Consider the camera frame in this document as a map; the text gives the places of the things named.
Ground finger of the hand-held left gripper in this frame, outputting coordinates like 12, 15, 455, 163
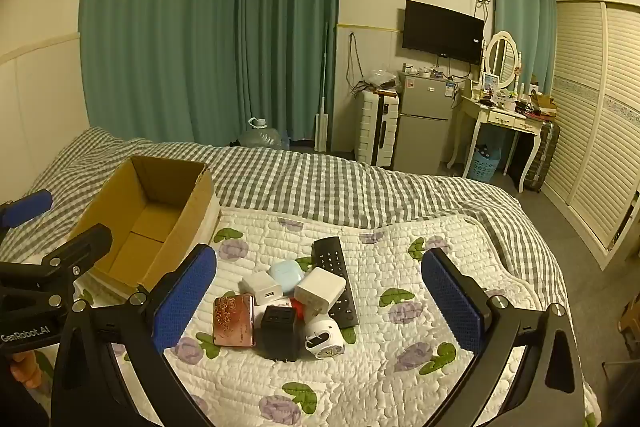
41, 224, 114, 279
0, 189, 54, 229

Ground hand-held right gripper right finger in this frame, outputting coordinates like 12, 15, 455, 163
421, 248, 586, 427

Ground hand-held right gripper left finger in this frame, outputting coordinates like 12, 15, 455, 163
50, 243, 218, 427

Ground rose gold patterned box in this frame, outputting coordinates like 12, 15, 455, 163
213, 293, 257, 348

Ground brown cardboard box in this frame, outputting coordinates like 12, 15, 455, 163
67, 155, 221, 290

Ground small white usb charger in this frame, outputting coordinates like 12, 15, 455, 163
240, 271, 285, 305

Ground black cube charger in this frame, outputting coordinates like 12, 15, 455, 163
259, 304, 301, 363

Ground light blue earbuds case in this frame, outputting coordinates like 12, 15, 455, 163
270, 259, 307, 294

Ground black remote control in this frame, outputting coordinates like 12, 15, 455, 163
311, 237, 361, 328

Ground large white plug charger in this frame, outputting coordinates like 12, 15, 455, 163
294, 267, 348, 315

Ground person's left hand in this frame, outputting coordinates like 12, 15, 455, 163
10, 349, 42, 391

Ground white floral quilt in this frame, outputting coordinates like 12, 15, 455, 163
30, 207, 601, 427

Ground blue plastic basket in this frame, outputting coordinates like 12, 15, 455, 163
467, 147, 502, 181

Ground dark suitcase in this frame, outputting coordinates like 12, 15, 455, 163
522, 119, 561, 194

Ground grey checkered blanket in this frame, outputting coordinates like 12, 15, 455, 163
0, 127, 571, 308

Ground grey refrigerator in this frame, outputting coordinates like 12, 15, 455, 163
397, 72, 463, 172

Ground clear water jug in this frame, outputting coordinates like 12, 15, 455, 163
239, 117, 283, 150

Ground white hard suitcase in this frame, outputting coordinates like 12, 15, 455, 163
355, 89, 401, 168

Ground white dressing table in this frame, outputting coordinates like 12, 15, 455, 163
446, 94, 546, 192

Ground white flat mop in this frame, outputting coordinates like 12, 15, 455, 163
314, 22, 331, 152

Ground green curtain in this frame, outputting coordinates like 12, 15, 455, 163
234, 0, 342, 148
80, 0, 240, 148
490, 0, 557, 108

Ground white louvered wardrobe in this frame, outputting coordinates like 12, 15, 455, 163
542, 0, 640, 270

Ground clear plastic bag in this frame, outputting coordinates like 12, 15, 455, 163
367, 68, 399, 90

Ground oval white mirror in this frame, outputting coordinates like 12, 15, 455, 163
485, 31, 521, 90

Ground hanging wall cables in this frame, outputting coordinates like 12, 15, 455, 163
347, 32, 365, 94

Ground black wall television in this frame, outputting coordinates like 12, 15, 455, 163
402, 0, 486, 65

